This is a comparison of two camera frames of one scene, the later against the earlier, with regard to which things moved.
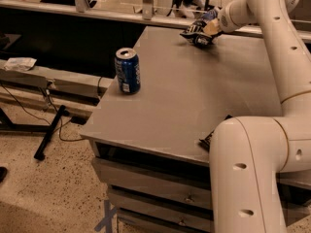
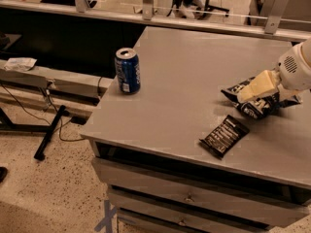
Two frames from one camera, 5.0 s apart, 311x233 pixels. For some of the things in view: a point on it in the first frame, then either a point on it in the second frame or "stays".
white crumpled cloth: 19,63 stays
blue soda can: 128,69 stays
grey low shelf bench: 52,88 stays
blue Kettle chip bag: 195,32 to 259,106
